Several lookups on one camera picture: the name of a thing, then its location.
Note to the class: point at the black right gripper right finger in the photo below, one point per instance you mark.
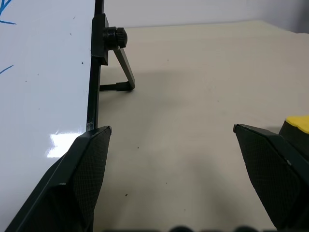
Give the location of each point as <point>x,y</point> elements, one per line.
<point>270,174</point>

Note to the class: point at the yellow and black object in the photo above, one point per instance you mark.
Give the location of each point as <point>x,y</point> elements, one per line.
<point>295,130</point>

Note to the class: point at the white board with black frame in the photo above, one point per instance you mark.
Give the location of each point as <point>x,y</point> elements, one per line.
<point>43,72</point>

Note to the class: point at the black whiteboard stand leg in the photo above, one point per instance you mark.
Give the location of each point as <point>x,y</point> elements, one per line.
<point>116,48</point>

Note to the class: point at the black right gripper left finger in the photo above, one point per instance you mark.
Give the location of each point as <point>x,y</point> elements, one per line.
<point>79,174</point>

